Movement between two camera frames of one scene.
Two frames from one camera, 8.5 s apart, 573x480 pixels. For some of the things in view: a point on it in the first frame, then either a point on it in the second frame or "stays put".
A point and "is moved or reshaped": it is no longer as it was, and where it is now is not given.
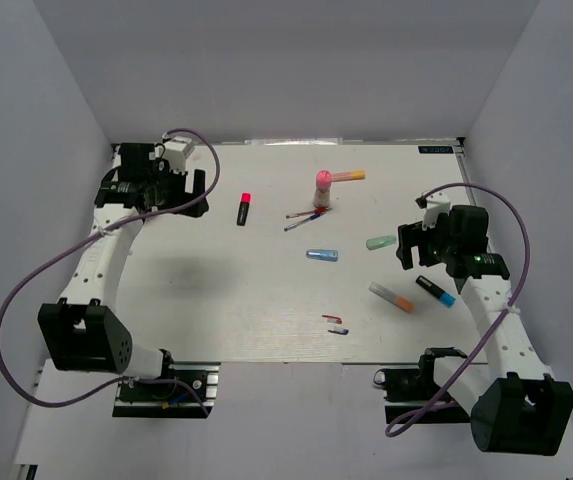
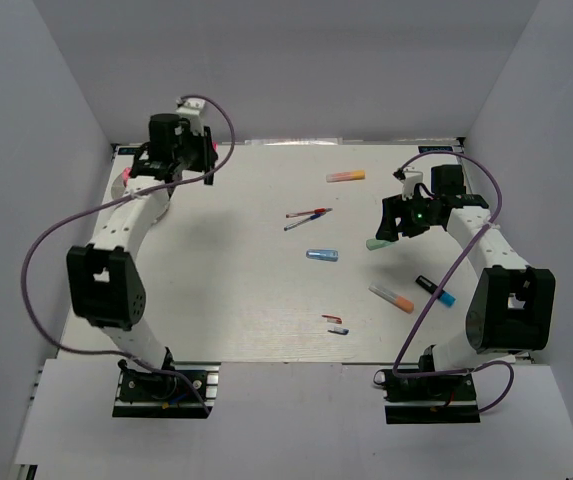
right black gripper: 413,235 → 393,208
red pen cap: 332,318 stays put
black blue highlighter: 445,298 stays put
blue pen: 315,216 stays put
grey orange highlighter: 398,300 stays put
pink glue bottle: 322,192 is moved or reshaped
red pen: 320,210 stays put
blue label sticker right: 436,149 stays put
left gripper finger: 193,210 → 208,167
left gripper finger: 199,181 → 209,143
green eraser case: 379,242 stays put
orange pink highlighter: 348,176 stays put
